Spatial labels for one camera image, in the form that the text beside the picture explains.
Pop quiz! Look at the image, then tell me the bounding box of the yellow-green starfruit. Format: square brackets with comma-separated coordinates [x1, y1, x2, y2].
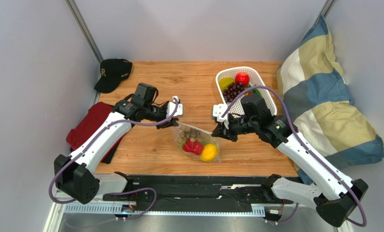
[218, 77, 234, 91]

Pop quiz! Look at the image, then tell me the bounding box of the tan longan bunch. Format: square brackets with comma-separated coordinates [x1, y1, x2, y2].
[177, 127, 205, 143]

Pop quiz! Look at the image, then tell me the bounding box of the aluminium frame rail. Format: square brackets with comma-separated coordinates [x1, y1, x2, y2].
[44, 175, 353, 232]

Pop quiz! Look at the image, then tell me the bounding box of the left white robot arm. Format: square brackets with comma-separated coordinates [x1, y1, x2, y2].
[48, 83, 183, 204]

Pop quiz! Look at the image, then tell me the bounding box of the dark purple grape bunch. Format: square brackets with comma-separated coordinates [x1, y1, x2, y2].
[222, 82, 246, 103]

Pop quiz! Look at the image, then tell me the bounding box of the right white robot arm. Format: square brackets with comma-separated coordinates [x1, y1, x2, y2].
[212, 95, 369, 228]

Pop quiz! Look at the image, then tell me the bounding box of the green apple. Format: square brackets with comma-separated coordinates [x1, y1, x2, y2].
[179, 140, 214, 151]

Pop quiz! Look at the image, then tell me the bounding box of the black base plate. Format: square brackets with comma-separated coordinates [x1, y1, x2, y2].
[102, 175, 293, 213]

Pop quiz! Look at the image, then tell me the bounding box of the red apple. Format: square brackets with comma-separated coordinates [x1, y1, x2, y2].
[235, 72, 250, 86]

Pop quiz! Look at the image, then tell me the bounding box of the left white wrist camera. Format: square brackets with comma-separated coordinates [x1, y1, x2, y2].
[167, 96, 184, 118]

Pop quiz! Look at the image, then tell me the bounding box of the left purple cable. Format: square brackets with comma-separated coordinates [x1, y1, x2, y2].
[48, 96, 180, 220]

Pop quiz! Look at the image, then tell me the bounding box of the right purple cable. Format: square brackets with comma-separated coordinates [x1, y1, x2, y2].
[220, 85, 368, 228]

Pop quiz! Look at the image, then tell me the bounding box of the clear polka-dot zip bag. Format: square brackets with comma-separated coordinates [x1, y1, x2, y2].
[171, 123, 221, 163]

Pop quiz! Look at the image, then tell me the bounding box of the yellow lemon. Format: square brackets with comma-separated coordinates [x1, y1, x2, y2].
[200, 144, 219, 162]

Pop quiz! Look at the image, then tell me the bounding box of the black baseball cap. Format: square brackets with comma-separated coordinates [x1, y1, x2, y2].
[94, 58, 133, 93]

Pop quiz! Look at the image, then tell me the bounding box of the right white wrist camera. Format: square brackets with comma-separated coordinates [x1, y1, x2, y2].
[212, 103, 229, 129]

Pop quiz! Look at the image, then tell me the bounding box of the green chili pepper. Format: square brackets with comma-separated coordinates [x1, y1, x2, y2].
[245, 89, 262, 97]

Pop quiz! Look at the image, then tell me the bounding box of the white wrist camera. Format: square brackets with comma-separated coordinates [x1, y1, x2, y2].
[212, 103, 229, 129]
[167, 96, 184, 118]

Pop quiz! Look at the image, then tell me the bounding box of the blue yellow checkered pillow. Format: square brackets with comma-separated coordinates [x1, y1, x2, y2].
[277, 15, 384, 169]

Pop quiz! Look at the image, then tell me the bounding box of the purple cable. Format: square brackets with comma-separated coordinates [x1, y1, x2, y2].
[48, 96, 180, 220]
[220, 85, 368, 228]

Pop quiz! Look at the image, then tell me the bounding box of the red bell pepper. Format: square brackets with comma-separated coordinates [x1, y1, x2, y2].
[182, 138, 204, 155]

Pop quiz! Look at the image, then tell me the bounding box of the red folded cloth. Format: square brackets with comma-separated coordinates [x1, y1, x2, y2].
[66, 102, 113, 152]

